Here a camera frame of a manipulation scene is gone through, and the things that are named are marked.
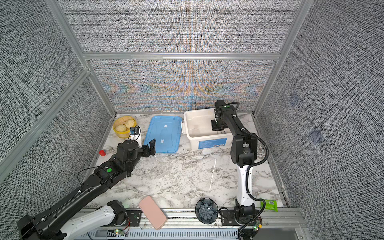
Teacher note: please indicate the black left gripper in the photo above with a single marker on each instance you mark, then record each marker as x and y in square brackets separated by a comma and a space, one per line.
[147, 152]

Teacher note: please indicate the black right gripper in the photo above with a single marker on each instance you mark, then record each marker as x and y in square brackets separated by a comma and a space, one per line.
[215, 127]

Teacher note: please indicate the white plastic storage box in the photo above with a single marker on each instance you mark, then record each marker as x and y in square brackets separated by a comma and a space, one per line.
[197, 127]

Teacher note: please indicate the blue plastic box lid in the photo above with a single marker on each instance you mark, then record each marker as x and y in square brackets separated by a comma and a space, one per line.
[167, 132]

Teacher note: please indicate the white glass rod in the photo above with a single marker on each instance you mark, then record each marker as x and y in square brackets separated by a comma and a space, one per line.
[213, 174]

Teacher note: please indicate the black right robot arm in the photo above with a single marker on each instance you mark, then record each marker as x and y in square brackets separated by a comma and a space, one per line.
[247, 151]

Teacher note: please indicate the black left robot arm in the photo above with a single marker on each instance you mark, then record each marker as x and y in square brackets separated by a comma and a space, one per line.
[48, 225]

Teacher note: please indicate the blue label sticker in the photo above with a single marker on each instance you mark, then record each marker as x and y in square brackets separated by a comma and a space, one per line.
[212, 143]

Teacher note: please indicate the right steamed bun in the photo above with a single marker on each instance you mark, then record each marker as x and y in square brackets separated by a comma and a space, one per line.
[130, 123]

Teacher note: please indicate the steamed bun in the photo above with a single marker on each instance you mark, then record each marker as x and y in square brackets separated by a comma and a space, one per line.
[121, 128]
[130, 123]

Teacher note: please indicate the left steamed bun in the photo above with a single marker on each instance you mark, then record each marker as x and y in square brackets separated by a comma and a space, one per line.
[121, 128]

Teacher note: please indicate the yellow wooden steamer basket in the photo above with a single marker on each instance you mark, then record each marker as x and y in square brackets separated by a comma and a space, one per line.
[121, 120]

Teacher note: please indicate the red cylinder block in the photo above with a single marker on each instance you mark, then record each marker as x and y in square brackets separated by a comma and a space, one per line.
[102, 153]

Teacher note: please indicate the pink phone case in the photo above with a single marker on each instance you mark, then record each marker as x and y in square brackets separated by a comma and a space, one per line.
[153, 212]

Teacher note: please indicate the black round pleated dish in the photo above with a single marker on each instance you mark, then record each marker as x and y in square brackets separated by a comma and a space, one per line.
[206, 211]

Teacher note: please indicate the green snack packet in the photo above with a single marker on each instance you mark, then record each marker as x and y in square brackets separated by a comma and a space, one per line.
[269, 205]

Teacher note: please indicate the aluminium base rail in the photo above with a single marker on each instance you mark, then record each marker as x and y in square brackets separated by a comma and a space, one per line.
[183, 224]

